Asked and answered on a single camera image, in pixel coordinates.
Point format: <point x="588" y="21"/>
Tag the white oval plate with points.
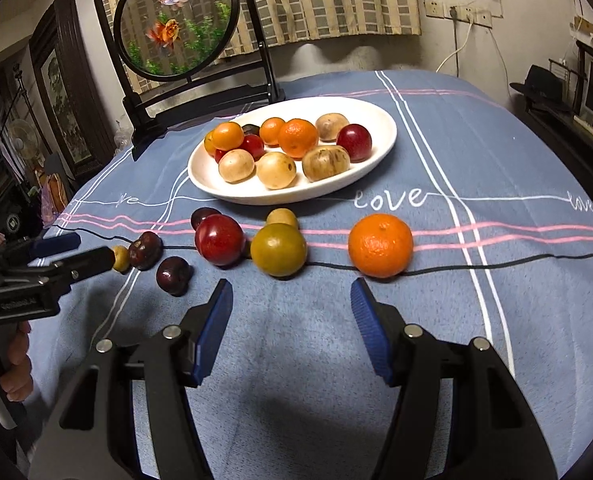
<point x="376" y="125"/>

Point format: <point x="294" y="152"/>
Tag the red tomato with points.
<point x="252" y="146"/>

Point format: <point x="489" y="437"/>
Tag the large orange mandarin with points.
<point x="380" y="245"/>

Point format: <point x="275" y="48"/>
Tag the large pale yellow fruit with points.
<point x="275" y="170"/>

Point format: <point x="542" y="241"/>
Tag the dark brown fruit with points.
<point x="250" y="128"/>

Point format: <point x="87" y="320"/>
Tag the dark purple plum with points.
<point x="201" y="216"/>
<point x="174" y="275"/>

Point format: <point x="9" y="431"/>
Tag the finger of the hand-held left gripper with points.
<point x="59" y="244"/>
<point x="94" y="260"/>

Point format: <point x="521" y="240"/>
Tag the dark framed picture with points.
<point x="69" y="100"/>

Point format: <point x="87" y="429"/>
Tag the small orange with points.
<point x="227" y="136"/>
<point x="272" y="131"/>

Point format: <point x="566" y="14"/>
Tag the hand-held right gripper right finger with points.
<point x="369" y="330"/>

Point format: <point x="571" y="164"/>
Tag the small red fruit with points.
<point x="221" y="154"/>

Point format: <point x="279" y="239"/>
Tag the person's left hand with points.
<point x="19" y="370"/>

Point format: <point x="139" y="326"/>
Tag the black hat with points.
<point x="539" y="85"/>

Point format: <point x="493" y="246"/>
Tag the tan round fruit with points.
<point x="331" y="126"/>

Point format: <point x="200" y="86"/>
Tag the tiny orange fruit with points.
<point x="208" y="142"/>

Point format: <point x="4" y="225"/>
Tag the white wall socket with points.
<point x="469" y="16"/>
<point x="433" y="8"/>

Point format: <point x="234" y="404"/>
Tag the large orange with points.
<point x="297" y="137"/>

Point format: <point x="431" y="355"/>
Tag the dark red plum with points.
<point x="354" y="142"/>

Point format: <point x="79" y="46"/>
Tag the checkered beige curtain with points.
<point x="326" y="0"/>

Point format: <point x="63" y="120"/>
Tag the small pale yellow fruit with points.
<point x="236" y="166"/>

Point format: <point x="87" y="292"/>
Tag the yellow-brown oval fruit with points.
<point x="326" y="162"/>

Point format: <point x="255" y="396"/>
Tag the colourful cloth bundle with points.
<point x="51" y="195"/>

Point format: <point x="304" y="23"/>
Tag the blue striped tablecloth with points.
<point x="451" y="150"/>

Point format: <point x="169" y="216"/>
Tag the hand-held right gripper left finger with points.
<point x="214" y="332"/>

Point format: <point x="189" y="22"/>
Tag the green-yellow round fruit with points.
<point x="278" y="249"/>

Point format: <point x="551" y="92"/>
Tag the electric fan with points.
<point x="26" y="140"/>

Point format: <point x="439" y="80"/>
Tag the dark maroon mangosteen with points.
<point x="145" y="250"/>

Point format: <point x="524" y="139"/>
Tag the round goldfish table screen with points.
<point x="176" y="20"/>

